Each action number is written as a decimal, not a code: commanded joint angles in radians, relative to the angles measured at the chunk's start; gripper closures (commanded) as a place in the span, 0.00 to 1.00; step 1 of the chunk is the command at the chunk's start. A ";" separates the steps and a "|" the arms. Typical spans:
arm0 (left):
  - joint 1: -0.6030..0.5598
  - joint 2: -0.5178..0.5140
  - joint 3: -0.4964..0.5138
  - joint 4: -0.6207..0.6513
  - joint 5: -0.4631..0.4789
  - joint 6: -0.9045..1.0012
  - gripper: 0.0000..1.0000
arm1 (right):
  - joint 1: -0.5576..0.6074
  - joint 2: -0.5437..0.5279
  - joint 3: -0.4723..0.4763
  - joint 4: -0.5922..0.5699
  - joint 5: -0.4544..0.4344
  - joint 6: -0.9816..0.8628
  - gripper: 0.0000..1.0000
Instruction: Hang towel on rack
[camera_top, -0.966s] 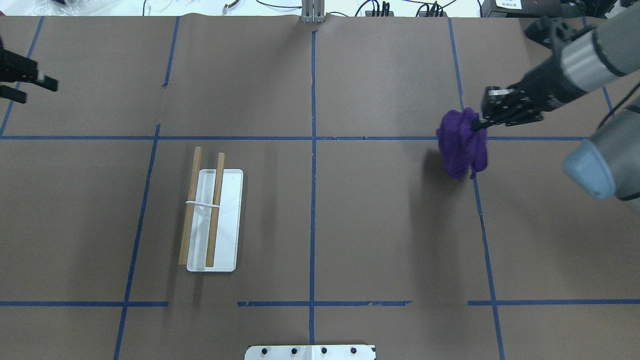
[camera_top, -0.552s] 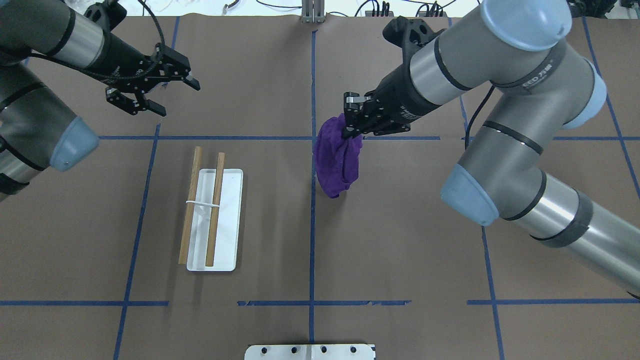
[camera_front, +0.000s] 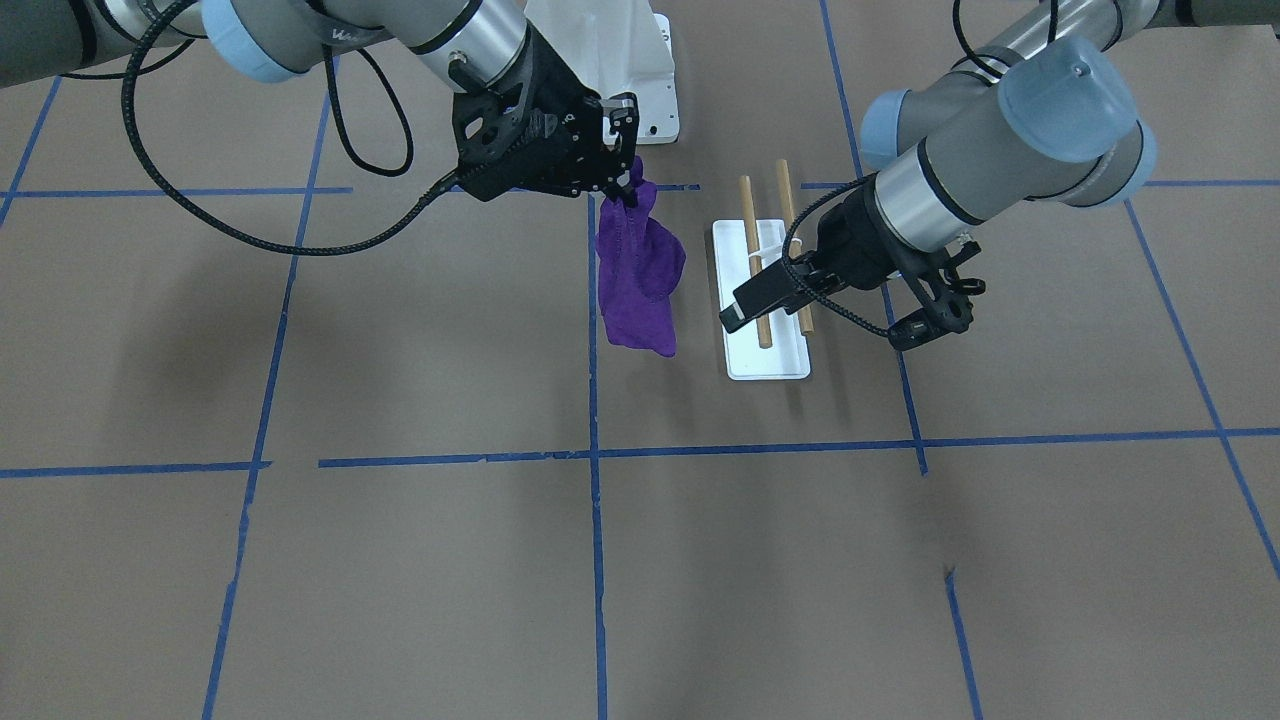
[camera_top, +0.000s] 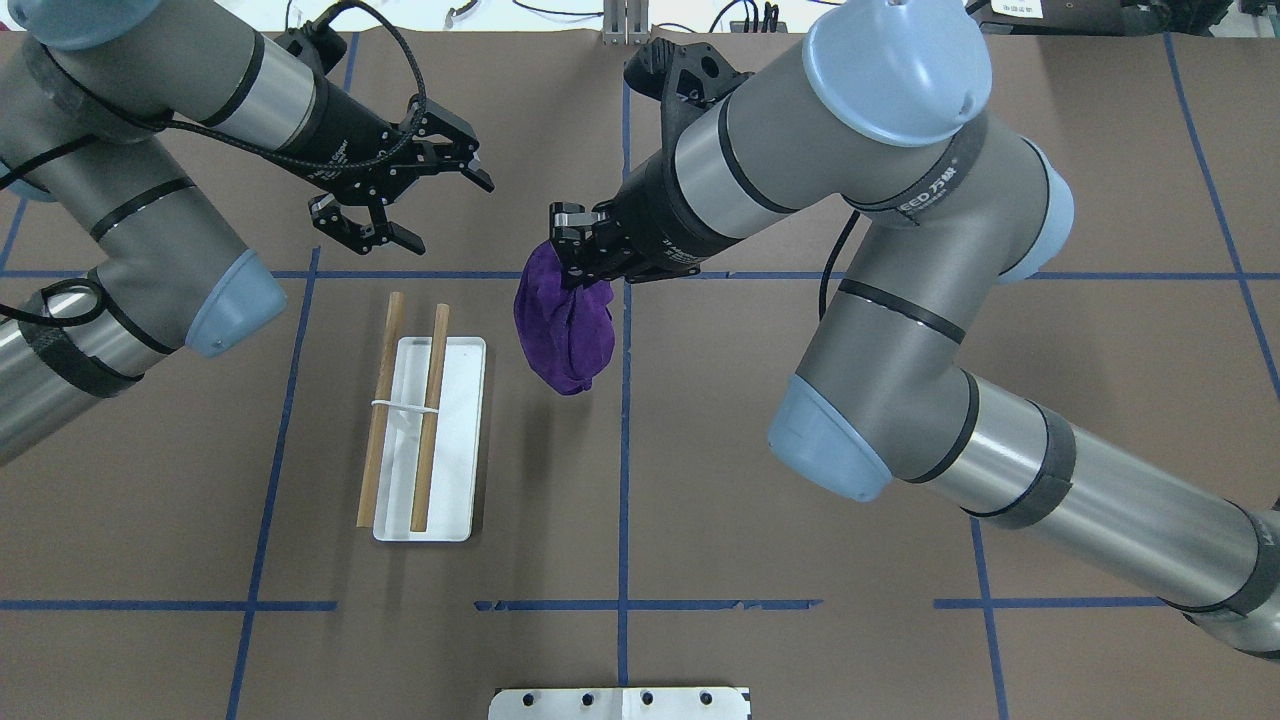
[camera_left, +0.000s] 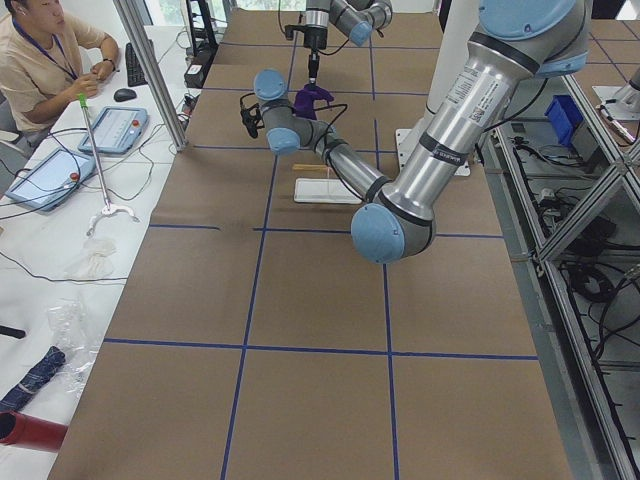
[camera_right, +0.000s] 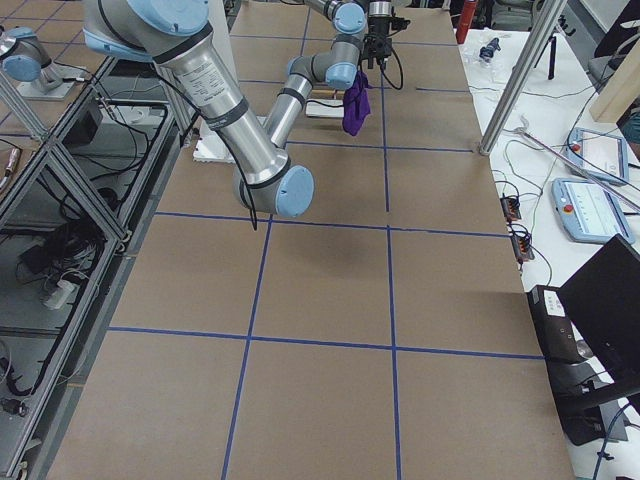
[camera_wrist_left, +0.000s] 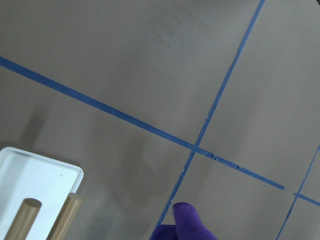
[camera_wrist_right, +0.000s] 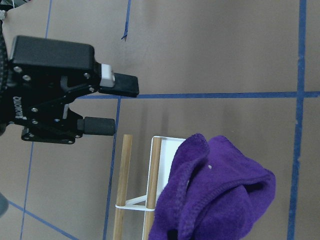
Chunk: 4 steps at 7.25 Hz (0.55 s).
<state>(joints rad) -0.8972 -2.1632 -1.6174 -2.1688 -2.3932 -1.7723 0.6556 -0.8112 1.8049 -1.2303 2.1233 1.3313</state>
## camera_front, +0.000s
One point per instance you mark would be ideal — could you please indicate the white rack bracket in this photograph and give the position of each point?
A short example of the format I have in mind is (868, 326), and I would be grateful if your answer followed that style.
(771, 253)

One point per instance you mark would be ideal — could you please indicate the white towel rack base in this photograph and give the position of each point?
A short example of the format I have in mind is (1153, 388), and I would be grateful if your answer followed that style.
(788, 359)

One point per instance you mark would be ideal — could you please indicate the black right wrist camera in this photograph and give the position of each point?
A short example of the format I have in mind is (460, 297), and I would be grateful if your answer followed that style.
(503, 142)

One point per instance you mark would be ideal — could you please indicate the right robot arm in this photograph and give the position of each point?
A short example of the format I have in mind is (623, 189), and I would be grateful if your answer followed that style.
(461, 42)

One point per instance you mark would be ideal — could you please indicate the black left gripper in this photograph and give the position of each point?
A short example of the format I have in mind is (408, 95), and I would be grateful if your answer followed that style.
(851, 237)

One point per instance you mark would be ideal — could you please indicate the purple towel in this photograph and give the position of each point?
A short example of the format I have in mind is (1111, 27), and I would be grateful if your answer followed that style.
(640, 266)

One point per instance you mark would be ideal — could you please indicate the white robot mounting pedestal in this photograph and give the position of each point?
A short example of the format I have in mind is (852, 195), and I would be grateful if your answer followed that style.
(616, 47)

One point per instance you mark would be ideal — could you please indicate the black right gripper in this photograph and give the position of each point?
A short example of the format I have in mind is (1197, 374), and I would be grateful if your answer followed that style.
(563, 108)

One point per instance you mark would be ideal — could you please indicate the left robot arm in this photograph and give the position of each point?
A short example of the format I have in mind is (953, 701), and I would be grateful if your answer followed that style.
(1038, 113)

